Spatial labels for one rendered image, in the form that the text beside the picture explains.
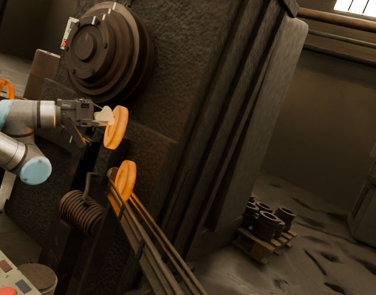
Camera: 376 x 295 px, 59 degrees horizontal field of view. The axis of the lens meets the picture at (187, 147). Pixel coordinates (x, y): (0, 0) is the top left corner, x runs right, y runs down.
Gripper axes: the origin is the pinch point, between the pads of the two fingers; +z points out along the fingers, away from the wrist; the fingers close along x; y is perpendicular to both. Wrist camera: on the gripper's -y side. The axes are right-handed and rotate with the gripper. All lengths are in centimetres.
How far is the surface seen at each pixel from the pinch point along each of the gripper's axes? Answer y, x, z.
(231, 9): 45, 19, 49
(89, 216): -39.9, 7.5, -8.4
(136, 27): 34.2, 34.1, 12.4
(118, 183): -24.3, 2.3, 1.7
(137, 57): 21.9, 29.5, 12.3
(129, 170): -16.5, -5.1, 4.2
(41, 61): 0, 337, -38
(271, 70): 21, 54, 97
